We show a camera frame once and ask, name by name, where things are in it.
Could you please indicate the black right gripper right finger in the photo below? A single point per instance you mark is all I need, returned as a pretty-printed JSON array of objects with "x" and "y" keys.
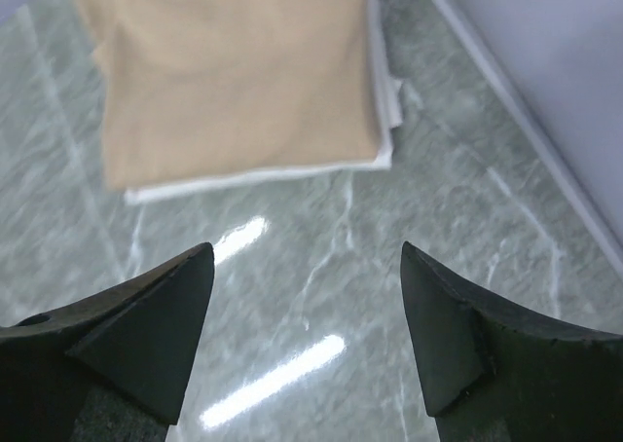
[{"x": 492, "y": 370}]

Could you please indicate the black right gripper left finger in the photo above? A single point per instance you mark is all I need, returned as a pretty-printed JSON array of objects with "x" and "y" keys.
[{"x": 114, "y": 366}]

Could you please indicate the beige t shirt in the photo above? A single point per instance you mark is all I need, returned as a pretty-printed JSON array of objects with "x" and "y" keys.
[{"x": 217, "y": 87}]

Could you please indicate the folded white t shirt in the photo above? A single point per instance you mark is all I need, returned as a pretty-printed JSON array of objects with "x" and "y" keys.
[{"x": 388, "y": 112}]

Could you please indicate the aluminium frame rail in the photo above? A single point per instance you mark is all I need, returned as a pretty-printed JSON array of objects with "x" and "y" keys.
[{"x": 557, "y": 67}]

